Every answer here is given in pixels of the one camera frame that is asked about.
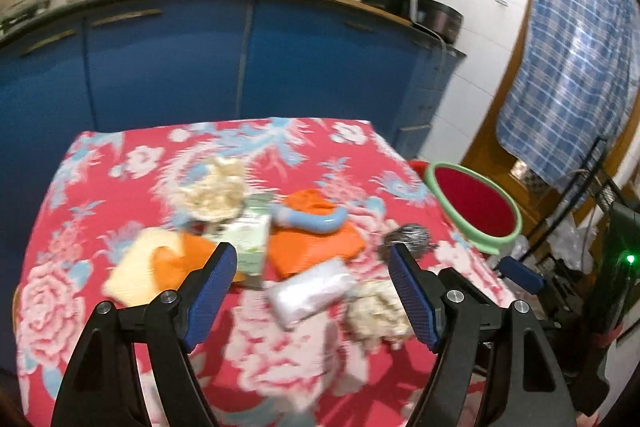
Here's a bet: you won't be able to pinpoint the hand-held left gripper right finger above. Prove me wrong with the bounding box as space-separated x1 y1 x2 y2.
389 243 593 427

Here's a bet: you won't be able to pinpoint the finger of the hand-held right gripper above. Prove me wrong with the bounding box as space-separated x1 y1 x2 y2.
497 256 548 295

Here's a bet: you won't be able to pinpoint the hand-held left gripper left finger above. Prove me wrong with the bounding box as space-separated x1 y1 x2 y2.
50 242 238 427

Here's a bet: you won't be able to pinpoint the small orange wrapper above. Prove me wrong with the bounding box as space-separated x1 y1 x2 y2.
152 232 248 290

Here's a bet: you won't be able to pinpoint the steel wool scrubber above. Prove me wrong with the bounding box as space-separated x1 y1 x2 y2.
377 223 441 268

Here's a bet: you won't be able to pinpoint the green white carton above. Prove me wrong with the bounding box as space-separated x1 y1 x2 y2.
212 194 273 290

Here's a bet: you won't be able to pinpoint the yellow sponge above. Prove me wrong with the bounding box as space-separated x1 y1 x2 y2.
105 227 183 308

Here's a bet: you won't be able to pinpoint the red basin with green rim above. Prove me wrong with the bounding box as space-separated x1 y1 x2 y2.
424 161 523 255

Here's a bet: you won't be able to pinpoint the clear plastic bag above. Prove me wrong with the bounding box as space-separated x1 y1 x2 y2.
265 257 356 333

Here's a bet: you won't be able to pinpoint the orange plastic bag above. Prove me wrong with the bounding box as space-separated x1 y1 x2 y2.
267 189 366 280

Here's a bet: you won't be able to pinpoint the blue white plastic tube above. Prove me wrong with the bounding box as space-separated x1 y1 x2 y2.
270 202 348 238

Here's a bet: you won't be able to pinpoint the crumpled clear plastic bags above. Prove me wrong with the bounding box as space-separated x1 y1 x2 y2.
542 222 606 268

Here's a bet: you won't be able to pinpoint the wooden door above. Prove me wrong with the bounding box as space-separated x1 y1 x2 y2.
460 0 640 228

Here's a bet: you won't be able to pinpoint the red floral tablecloth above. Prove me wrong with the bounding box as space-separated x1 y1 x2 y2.
15 118 516 427

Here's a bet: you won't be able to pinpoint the blue plaid curtain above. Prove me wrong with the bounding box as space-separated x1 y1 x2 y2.
495 0 640 195

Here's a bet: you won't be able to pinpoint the blue kitchen cabinet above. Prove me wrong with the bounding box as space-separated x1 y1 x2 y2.
0 0 468 268

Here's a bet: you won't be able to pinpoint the dark rice cooker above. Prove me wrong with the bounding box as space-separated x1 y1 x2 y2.
415 0 465 42

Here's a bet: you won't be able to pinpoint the black wire rack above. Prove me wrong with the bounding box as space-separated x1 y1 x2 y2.
525 137 640 308

